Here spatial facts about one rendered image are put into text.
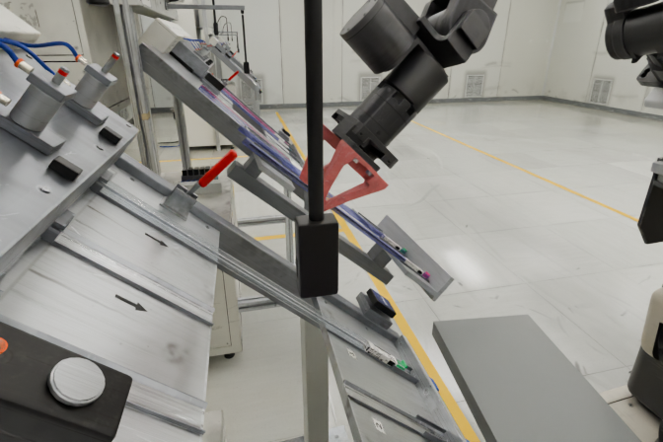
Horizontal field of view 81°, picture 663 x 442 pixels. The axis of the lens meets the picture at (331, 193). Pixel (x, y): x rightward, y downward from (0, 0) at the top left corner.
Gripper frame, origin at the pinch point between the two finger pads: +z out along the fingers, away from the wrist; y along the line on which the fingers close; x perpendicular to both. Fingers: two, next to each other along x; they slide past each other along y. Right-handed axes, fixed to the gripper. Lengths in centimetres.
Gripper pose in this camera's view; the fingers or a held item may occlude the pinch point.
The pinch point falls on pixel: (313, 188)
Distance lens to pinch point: 46.8
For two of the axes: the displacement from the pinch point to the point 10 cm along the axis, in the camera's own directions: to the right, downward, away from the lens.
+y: 2.2, 3.3, -9.2
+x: 6.9, 6.1, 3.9
